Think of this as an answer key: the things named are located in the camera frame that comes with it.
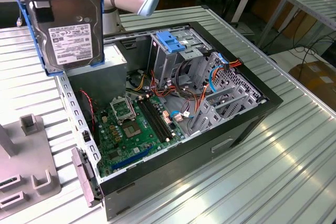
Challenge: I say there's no black RAM slot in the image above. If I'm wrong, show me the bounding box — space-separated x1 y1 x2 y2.
145 97 174 140
138 98 167 143

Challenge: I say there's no grey optical drive cage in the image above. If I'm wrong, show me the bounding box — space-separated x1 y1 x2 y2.
146 28 211 86

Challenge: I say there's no blue expansion slot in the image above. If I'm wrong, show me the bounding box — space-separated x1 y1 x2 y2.
110 145 155 172

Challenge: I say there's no black PC case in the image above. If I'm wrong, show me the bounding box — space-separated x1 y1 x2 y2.
46 20 284 221

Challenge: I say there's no metal socket cover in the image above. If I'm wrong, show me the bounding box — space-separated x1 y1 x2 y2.
109 97 138 125

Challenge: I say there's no red black fan wire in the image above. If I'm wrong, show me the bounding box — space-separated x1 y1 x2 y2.
79 89 97 133

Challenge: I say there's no grey power supply unit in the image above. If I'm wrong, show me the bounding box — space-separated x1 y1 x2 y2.
61 42 129 109

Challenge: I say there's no metal slat side table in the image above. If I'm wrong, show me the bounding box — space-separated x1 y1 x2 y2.
258 0 336 49

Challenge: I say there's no short blue wire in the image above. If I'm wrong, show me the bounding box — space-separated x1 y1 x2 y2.
170 110 186 120

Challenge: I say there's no yellow black wire bundle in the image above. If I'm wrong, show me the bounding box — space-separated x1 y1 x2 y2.
130 69 148 91

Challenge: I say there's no blue plastic drive latch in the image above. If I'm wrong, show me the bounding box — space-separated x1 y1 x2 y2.
155 31 186 54

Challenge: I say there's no CPU socket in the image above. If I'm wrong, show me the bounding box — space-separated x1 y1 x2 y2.
122 119 144 140

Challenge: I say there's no orange red power wire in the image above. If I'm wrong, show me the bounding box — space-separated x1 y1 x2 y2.
194 58 244 119

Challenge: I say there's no red orange wire bundle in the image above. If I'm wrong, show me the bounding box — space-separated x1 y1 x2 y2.
150 69 182 99

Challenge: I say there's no blue data wire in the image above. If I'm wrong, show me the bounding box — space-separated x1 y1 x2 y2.
208 53 229 94

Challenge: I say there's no green motherboard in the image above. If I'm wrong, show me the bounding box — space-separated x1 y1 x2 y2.
94 95 186 177

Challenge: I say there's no black cable with metal connector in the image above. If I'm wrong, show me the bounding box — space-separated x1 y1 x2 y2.
16 6 24 27

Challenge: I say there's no grey plastic case handle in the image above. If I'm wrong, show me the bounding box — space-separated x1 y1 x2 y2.
71 147 102 208

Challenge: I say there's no brown cardboard box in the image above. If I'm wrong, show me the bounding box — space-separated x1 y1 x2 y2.
288 60 336 109

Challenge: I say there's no grey parts rack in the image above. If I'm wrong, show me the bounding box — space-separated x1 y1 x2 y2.
0 113 62 213

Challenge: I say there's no hard disk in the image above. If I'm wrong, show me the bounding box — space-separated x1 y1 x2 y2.
12 0 106 77

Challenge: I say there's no grey metal disk bay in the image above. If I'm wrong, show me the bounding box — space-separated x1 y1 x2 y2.
187 52 268 135

